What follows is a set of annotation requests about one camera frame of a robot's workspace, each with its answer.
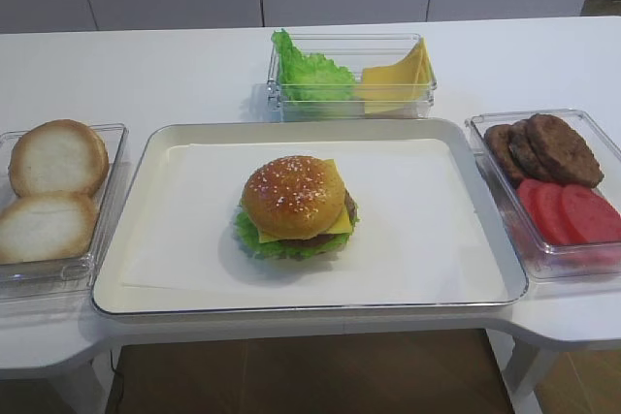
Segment rear bun half in bin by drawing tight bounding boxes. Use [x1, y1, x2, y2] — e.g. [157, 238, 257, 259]
[9, 119, 109, 197]

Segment left red tomato slice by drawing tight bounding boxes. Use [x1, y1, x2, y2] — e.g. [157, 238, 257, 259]
[517, 178, 547, 239]

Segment clear bin lettuce and cheese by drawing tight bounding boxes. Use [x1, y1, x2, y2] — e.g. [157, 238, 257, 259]
[267, 30, 436, 121]

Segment front brown patty in bin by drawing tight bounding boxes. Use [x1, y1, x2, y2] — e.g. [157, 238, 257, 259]
[526, 113, 605, 188]

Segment brown patty in bin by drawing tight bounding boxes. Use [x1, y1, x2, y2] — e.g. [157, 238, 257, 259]
[508, 120, 555, 182]
[526, 113, 605, 188]
[484, 124, 527, 188]

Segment black cable under table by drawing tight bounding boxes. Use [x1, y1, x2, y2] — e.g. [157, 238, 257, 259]
[104, 348, 128, 414]

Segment green lettuce in bin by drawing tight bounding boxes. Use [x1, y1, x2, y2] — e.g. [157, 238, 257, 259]
[272, 29, 356, 102]

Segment red tomato slice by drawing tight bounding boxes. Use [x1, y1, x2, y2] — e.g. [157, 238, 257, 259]
[517, 178, 547, 239]
[534, 183, 572, 245]
[560, 185, 620, 243]

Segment middle brown patty in bin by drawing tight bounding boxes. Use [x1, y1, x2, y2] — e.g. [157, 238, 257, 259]
[508, 120, 555, 182]

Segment front red tomato slice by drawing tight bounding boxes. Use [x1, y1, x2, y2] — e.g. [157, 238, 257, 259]
[560, 185, 620, 243]

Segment yellow cheese slices in bin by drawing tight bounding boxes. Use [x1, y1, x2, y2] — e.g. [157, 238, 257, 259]
[357, 38, 436, 115]

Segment clear bin with buns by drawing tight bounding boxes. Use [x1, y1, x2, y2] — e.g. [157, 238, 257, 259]
[1, 123, 130, 301]

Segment clear bin patties and tomatoes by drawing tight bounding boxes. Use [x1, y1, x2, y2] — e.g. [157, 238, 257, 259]
[466, 110, 620, 279]

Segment white rectangular serving tray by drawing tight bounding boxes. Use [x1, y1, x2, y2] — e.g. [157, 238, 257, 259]
[92, 118, 528, 315]

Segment middle red tomato slice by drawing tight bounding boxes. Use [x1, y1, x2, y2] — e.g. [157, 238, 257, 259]
[534, 183, 572, 245]

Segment lower bun half in bin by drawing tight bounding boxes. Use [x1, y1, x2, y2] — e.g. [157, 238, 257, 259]
[1, 193, 98, 264]

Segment brown burger patty on burger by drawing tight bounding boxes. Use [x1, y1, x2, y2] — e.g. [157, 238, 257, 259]
[278, 191, 358, 249]

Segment left brown patty in bin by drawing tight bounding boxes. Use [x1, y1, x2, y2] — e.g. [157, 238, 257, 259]
[484, 124, 527, 188]

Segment green lettuce leaf on burger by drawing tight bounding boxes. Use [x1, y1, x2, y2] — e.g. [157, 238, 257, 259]
[235, 208, 351, 260]

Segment bun half in bin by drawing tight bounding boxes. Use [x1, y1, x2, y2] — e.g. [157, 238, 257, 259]
[1, 193, 98, 264]
[9, 119, 109, 197]

